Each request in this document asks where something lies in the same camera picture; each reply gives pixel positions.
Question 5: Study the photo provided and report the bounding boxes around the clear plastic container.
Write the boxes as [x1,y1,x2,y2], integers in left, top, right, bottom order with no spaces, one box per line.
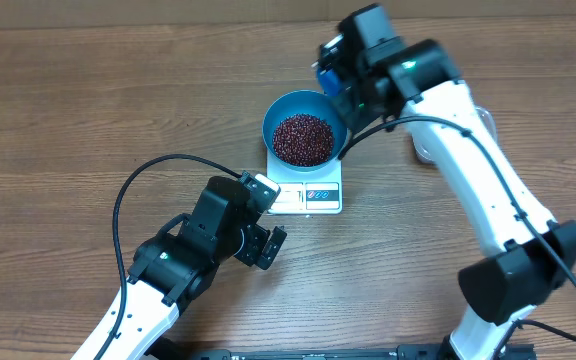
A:
[411,105,498,165]

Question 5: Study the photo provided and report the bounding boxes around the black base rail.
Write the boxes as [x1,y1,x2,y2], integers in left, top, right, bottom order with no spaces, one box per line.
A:
[142,344,537,360]

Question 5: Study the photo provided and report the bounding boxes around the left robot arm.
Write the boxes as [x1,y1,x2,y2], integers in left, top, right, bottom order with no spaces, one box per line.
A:
[74,173,286,359]

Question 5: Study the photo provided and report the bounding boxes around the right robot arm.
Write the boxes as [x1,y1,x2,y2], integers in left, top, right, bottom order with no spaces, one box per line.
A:
[319,4,576,359]

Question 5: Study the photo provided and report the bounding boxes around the white digital kitchen scale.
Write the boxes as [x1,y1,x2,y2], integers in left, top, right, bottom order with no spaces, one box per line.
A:
[267,152,343,215]

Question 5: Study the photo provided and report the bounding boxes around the teal metal bowl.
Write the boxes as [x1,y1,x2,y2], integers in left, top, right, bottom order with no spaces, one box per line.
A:
[262,90,348,164]

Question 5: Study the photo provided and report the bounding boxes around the red beans in bowl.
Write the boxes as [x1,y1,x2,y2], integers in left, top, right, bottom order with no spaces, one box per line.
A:
[272,114,335,167]

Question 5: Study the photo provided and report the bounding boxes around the blue plastic measuring scoop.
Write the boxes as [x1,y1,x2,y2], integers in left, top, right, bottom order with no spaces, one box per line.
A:
[316,67,344,97]

